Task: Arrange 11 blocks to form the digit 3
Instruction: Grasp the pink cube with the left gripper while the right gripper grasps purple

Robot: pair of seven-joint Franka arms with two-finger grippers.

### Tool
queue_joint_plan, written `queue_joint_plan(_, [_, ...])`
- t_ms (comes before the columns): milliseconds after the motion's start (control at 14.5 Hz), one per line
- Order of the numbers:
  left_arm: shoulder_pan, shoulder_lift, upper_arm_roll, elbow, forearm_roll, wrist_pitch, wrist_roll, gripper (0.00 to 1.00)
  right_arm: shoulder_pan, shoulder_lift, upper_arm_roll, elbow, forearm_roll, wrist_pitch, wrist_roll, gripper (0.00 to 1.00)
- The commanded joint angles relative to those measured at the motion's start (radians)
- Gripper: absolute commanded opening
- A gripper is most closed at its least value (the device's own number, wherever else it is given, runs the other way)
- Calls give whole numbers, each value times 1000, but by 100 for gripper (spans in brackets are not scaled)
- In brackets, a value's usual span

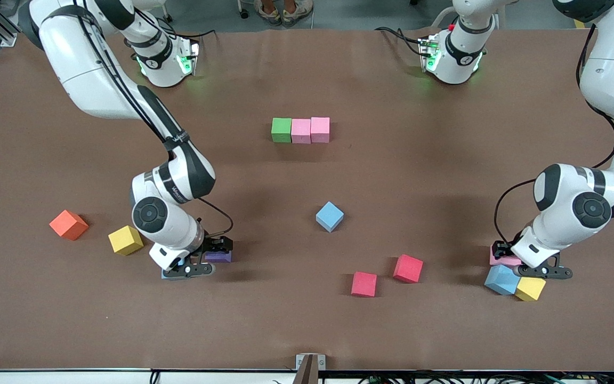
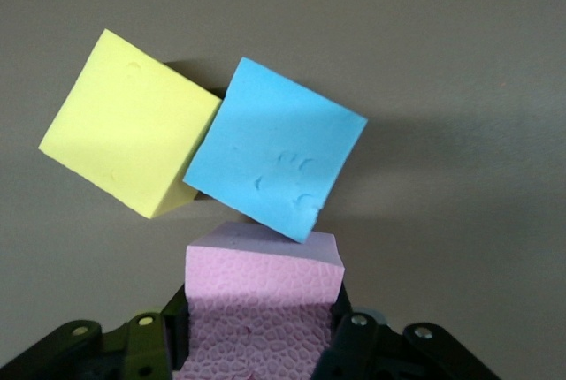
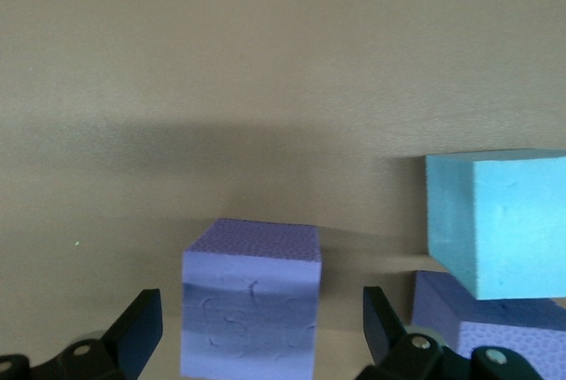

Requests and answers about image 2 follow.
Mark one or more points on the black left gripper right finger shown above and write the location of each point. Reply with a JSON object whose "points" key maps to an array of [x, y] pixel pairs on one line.
{"points": [[398, 358]]}

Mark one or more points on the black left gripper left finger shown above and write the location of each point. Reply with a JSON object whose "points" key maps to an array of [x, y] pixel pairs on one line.
{"points": [[88, 353]]}

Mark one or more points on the pink foam block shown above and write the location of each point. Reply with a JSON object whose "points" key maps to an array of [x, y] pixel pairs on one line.
{"points": [[261, 309]]}

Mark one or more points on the yellow foam block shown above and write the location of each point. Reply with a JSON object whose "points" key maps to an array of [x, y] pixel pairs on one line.
{"points": [[124, 123]]}

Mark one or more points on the blue foam block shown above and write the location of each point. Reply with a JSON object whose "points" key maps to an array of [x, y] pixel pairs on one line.
{"points": [[274, 146]]}

